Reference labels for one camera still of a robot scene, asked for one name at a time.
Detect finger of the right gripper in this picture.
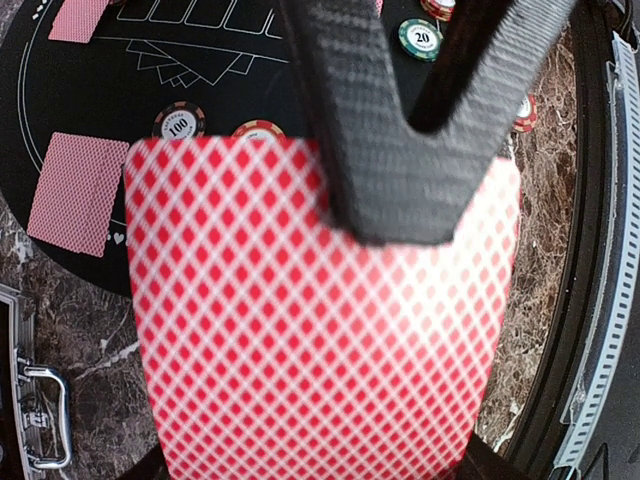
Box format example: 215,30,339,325
278,1,574,245

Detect red chips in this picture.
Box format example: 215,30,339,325
420,0,456,22
232,119,286,141

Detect green chips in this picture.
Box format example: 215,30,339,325
398,18,443,62

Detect red-gold 5 chip stack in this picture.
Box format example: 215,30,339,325
512,94,538,133

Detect red card deck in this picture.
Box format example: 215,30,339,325
124,137,520,479

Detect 100 chips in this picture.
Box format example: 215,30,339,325
152,101,206,140

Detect dealt red card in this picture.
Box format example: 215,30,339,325
48,0,109,44
27,132,130,258

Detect black round poker mat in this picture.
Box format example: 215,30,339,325
0,0,451,299

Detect aluminium poker chip case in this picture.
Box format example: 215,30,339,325
1,285,73,479

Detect white slotted cable duct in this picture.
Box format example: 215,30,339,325
553,34,639,479

